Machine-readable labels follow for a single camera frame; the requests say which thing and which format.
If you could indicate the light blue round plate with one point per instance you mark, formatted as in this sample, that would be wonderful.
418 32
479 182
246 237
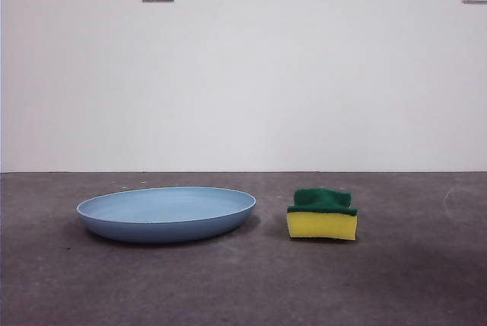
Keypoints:
163 223

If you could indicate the yellow sponge with green scourer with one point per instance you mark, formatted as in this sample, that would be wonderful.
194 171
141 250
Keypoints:
323 225

